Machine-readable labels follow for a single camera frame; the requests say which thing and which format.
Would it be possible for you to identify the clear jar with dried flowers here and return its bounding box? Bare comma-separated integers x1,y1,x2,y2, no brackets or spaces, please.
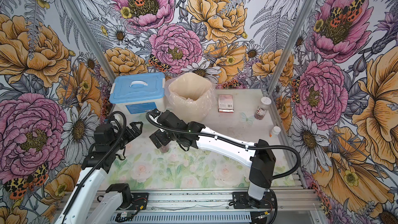
159,143,170,153

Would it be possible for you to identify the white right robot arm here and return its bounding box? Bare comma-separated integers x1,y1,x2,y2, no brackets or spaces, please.
146,110,276,202

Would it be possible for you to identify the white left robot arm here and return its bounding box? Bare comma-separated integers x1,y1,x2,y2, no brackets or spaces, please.
55,122,143,224

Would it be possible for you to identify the pink tea packet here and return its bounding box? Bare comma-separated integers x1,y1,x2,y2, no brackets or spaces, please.
218,94,234,113

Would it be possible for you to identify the blue lidded storage box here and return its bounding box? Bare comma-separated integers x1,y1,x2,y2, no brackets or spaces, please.
109,72,166,115

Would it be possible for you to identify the bin with plastic liner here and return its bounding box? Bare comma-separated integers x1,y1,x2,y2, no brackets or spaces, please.
165,72,216,122

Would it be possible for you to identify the tall jar with white lid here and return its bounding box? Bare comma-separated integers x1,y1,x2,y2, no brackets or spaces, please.
255,96,272,120

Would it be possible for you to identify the small white pill bottle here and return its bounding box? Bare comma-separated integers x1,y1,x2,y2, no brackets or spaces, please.
269,126,281,137

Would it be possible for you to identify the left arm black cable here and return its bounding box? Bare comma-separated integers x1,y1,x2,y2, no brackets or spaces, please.
60,111,127,217

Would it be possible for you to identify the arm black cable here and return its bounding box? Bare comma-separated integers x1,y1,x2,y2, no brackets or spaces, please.
145,109,302,180
60,111,127,217

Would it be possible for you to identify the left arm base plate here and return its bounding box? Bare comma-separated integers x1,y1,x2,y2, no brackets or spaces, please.
117,192,149,211

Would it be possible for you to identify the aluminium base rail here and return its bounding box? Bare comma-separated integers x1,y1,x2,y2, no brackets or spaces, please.
55,189,330,224

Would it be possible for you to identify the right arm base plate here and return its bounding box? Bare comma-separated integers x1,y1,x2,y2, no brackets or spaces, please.
229,191,277,209

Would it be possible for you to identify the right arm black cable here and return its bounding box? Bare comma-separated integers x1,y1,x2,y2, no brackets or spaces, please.
145,109,302,180

